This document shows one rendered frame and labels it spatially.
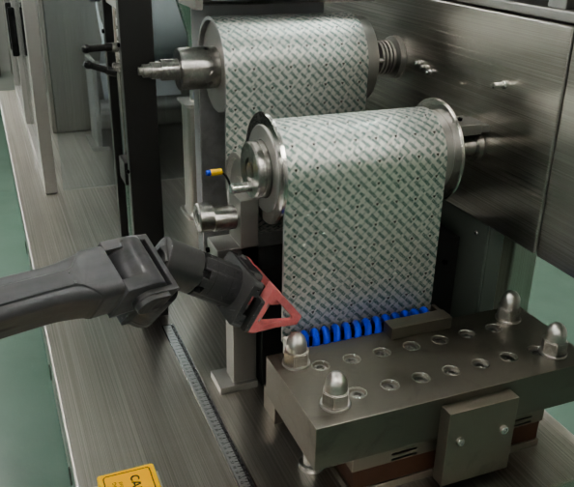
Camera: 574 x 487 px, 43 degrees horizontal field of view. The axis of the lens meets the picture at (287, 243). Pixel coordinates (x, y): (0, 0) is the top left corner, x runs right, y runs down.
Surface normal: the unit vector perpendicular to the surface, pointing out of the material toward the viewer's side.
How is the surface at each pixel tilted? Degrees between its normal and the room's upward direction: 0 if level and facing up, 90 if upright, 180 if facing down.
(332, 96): 92
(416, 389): 0
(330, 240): 90
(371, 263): 90
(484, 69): 90
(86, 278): 37
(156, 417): 0
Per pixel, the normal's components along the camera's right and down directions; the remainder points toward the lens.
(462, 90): -0.93, 0.14
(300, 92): 0.37, 0.42
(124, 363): 0.02, -0.91
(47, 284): 0.52, -0.58
